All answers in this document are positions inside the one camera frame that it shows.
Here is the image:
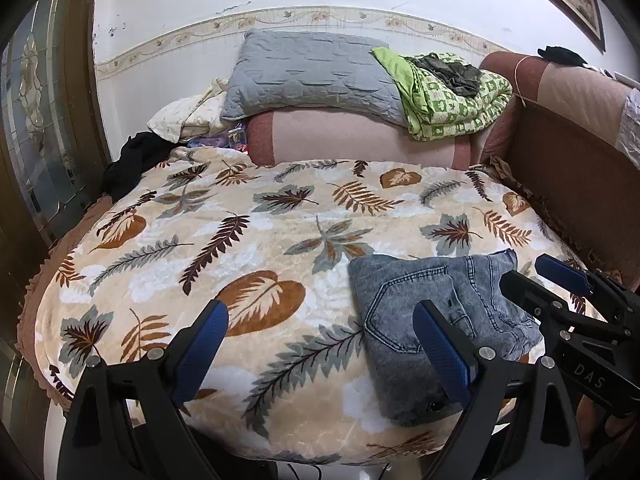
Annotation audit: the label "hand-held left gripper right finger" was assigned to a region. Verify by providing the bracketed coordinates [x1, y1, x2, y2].
[413, 300, 586, 480]

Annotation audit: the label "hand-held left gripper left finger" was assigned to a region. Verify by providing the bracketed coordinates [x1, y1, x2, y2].
[56, 299, 230, 480]

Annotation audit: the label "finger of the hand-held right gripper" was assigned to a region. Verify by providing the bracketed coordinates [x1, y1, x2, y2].
[535, 254, 640, 323]
[500, 270, 636, 345]

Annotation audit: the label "blue denim pants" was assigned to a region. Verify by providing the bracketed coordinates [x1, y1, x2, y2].
[347, 249, 545, 428]

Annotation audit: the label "brown and pink sofa backrest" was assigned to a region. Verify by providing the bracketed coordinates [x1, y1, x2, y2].
[479, 51, 640, 281]

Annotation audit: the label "cream leaf print blanket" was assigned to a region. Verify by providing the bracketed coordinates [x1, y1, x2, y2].
[22, 159, 608, 463]

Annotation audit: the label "clear plastic bag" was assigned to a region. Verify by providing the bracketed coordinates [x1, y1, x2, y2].
[616, 87, 640, 167]

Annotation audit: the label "green patterned quilt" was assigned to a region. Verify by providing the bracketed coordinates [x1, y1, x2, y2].
[371, 47, 514, 141]

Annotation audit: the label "black garment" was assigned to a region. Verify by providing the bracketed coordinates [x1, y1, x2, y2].
[102, 131, 173, 201]

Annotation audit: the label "purple plastic bag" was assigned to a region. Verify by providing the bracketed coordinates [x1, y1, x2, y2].
[187, 122, 249, 153]

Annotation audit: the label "small black cloth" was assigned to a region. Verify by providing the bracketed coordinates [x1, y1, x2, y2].
[537, 46, 588, 67]

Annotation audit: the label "dark grey cloth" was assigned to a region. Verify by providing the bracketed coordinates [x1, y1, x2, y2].
[406, 52, 482, 98]

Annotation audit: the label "cream floral cloth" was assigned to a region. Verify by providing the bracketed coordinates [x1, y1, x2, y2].
[147, 77, 231, 143]

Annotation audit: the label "pink sofa bolster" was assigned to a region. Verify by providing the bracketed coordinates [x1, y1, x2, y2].
[246, 109, 473, 168]

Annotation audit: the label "wooden stained glass door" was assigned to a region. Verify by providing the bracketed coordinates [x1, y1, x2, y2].
[0, 0, 113, 461]

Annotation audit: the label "grey quilted pillow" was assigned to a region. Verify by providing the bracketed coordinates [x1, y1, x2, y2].
[221, 28, 408, 126]

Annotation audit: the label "large framed wall picture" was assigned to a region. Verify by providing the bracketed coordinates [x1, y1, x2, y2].
[500, 0, 607, 53]

